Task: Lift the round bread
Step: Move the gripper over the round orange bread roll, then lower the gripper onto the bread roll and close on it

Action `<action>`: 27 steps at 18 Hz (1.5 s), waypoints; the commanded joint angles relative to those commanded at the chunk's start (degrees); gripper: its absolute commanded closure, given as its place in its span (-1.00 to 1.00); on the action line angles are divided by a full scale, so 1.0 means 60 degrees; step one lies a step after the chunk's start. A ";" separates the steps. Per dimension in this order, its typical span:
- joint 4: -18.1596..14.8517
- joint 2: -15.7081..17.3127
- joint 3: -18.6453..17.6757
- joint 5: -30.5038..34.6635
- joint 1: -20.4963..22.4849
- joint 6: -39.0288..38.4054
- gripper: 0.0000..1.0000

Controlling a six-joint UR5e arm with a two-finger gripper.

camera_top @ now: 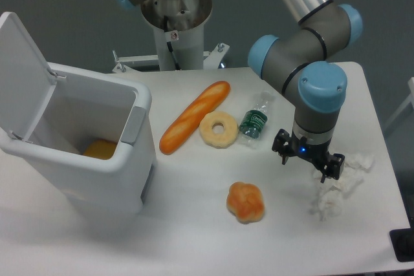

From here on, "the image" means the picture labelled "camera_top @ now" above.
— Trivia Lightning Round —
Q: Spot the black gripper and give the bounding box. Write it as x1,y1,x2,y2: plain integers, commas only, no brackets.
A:
272,129,345,183

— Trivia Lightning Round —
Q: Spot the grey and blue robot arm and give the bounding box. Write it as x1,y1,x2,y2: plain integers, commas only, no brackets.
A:
117,0,363,179

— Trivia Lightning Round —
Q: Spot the round knotted bread roll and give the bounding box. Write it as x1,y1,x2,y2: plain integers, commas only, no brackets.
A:
226,182,265,224

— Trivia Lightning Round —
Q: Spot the orange bread inside bin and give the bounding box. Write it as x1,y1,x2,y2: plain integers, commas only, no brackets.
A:
83,139,117,160

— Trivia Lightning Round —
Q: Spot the crumpled white tissue paper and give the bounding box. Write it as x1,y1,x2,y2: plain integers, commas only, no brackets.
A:
311,153,375,221

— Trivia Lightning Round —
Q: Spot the clear plastic bottle green label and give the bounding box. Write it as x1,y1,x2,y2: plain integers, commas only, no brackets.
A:
239,91,274,148

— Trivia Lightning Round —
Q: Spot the long orange baguette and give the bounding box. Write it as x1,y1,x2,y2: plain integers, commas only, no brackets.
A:
158,81,231,155

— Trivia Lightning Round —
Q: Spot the black device at table edge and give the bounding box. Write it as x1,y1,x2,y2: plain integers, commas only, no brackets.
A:
389,228,413,262

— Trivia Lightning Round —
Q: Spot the white trash bin with lid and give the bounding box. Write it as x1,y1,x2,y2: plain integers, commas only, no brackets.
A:
1,12,156,213

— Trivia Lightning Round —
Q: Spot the pale ring-shaped bread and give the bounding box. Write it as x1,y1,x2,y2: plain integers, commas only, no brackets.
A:
199,111,238,149

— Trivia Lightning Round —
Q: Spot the white frame at right edge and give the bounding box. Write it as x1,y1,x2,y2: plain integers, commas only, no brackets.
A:
383,77,413,138

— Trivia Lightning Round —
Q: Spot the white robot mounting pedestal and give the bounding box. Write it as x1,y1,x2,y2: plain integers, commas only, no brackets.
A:
111,0,228,74

